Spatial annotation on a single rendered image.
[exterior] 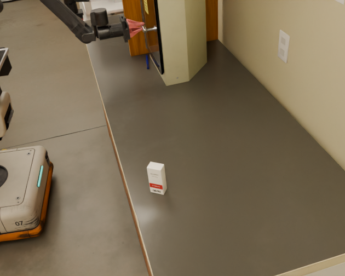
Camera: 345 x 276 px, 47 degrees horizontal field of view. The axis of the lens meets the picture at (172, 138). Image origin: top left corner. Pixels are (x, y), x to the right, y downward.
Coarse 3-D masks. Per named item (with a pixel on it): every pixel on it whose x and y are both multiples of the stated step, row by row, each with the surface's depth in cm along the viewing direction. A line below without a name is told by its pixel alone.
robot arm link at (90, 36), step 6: (90, 12) 165; (96, 12) 163; (102, 12) 164; (90, 18) 165; (96, 18) 165; (102, 18) 165; (96, 24) 167; (102, 24) 166; (84, 36) 167; (90, 36) 167
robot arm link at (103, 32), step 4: (96, 28) 169; (100, 28) 168; (104, 28) 168; (108, 28) 169; (96, 32) 170; (100, 32) 168; (104, 32) 168; (108, 32) 169; (96, 36) 171; (100, 36) 169; (104, 36) 169; (108, 36) 170
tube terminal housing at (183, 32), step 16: (160, 0) 159; (176, 0) 161; (192, 0) 168; (160, 16) 163; (176, 16) 165; (192, 16) 171; (176, 32) 169; (192, 32) 175; (176, 48) 173; (192, 48) 179; (176, 64) 178; (192, 64) 183; (176, 80) 182
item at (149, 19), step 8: (152, 0) 162; (144, 8) 184; (152, 8) 165; (144, 16) 189; (152, 16) 170; (152, 24) 173; (152, 32) 178; (152, 40) 182; (152, 48) 187; (160, 48) 172; (152, 56) 193; (160, 56) 174; (160, 64) 176; (160, 72) 181
